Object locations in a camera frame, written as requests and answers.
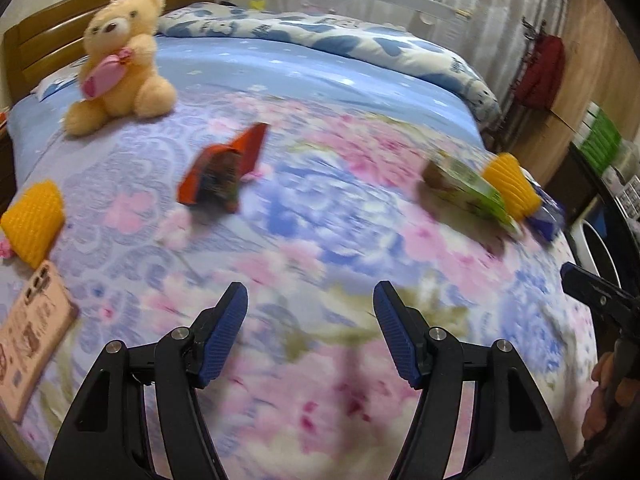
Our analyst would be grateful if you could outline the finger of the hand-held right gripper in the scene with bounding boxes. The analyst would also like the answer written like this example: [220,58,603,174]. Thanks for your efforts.
[560,262,640,321]

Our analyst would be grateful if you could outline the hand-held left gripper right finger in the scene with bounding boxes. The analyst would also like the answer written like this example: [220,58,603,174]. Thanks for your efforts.
[373,280,573,480]

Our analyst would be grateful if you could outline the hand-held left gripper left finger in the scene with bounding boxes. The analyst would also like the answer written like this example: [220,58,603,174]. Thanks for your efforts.
[45,281,249,480]

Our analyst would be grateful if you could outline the black and white trash bin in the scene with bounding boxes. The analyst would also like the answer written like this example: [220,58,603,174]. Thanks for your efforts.
[570,205,613,281]

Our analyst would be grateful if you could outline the blue plastic wrapper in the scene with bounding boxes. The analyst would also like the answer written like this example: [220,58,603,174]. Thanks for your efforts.
[525,170,568,241]

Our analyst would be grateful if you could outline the yellow foam fruit net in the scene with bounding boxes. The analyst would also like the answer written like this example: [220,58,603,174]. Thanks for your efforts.
[0,180,66,270]
[482,154,543,221]

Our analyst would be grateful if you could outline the green carton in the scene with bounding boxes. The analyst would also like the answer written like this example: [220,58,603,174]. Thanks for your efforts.
[422,152,523,236]

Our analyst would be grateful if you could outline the red snack wrapper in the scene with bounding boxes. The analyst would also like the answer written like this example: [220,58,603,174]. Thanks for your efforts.
[177,122,269,213]

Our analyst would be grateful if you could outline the person's right hand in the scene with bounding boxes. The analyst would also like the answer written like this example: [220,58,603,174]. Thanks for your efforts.
[581,350,640,441]

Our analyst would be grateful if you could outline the black desk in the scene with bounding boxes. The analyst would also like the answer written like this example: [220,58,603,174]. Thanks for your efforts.
[570,140,640,301]

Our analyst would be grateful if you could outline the photo grid sheet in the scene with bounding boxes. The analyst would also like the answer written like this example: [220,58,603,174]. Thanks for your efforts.
[620,180,640,218]

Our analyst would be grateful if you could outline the floral blanket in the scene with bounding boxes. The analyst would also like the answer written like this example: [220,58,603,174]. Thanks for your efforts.
[0,90,601,480]

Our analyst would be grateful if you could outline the stack of green boxes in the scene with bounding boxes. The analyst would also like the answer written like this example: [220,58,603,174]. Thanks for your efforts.
[580,102,623,171]

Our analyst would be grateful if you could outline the red coat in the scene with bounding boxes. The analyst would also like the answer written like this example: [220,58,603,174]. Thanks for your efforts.
[515,35,566,111]

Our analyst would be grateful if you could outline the wooden wardrobe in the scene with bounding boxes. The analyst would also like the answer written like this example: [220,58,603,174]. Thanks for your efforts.
[515,0,640,186]

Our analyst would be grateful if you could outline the dark coat rack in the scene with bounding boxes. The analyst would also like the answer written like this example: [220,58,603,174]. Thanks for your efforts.
[500,17,551,151]

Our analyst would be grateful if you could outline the blue bed sheet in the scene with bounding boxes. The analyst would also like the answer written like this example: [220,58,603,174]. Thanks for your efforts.
[10,35,483,201]

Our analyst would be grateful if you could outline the wooden nightstand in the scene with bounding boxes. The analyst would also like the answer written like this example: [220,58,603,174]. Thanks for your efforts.
[0,110,18,201]

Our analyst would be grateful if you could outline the yellow teddy bear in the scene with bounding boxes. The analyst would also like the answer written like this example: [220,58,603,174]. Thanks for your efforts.
[65,0,178,137]

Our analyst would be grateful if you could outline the blue and white printed quilt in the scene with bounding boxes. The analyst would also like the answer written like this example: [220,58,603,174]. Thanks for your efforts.
[160,2,501,126]

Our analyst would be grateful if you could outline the blue and white pillow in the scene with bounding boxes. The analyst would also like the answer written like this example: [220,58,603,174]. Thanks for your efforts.
[37,57,91,101]

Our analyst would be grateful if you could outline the wooden headboard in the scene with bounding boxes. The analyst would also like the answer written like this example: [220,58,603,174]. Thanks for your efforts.
[2,0,216,106]

